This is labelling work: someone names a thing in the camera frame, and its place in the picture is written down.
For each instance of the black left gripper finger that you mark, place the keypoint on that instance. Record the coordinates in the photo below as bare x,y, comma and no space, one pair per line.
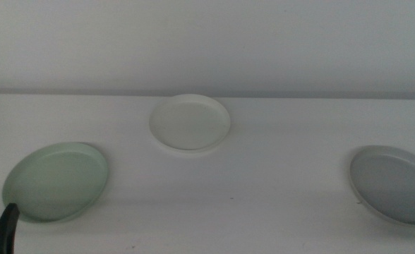
3,233

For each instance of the grey shallow bowl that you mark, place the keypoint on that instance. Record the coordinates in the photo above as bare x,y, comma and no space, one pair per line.
394,185

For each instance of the pale green shallow bowl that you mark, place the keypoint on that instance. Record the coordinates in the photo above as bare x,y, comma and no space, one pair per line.
55,181

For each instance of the white shallow bowl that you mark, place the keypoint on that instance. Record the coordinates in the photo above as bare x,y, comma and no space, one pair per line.
190,123

